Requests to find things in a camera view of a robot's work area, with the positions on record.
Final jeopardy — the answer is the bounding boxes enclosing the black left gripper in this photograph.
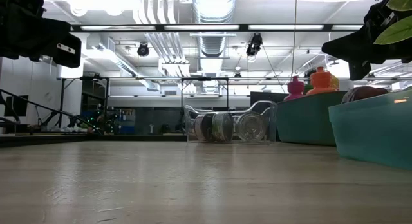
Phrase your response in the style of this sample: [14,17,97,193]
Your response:
[0,0,82,69]

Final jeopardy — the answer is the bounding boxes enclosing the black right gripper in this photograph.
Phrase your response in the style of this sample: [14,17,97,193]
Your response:
[321,0,412,81]

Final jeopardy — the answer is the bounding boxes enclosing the dark red fruit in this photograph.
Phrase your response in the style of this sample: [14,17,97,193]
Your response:
[341,86,389,104]

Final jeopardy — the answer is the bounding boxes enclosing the orange plastic squeeze bottle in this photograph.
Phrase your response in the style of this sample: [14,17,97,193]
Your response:
[306,66,337,96]

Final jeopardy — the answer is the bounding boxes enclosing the pink plastic squeeze bottle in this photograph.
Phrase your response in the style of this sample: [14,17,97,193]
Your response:
[283,75,305,102]

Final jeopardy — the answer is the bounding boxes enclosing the clear plastic bin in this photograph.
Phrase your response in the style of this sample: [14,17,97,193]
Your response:
[183,100,278,144]

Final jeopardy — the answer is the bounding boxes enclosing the silver tin can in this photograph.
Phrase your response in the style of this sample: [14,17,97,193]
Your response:
[236,111,267,142]
[211,113,235,143]

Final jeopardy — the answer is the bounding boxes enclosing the green artificial plant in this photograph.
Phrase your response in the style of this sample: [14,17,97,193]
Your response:
[373,0,412,45]

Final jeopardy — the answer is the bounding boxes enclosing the black monitor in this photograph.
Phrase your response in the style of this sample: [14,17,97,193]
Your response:
[3,95,29,117]

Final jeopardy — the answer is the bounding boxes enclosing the black overhead light bar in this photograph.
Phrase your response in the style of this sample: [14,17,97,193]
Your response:
[70,23,364,33]

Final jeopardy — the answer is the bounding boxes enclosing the teal plastic bin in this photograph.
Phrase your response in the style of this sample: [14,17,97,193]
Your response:
[328,88,412,170]
[276,91,347,146]

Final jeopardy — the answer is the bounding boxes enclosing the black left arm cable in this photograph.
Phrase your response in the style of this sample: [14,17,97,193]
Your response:
[0,88,104,135]

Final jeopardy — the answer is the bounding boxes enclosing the black aluminium table frame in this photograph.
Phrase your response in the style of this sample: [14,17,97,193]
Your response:
[0,133,188,148]

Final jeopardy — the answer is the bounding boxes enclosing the black background table frame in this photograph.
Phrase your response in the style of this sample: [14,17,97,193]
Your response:
[57,76,268,128]

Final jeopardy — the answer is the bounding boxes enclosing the silver ventilation duct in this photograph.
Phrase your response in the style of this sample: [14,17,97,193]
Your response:
[192,0,238,57]

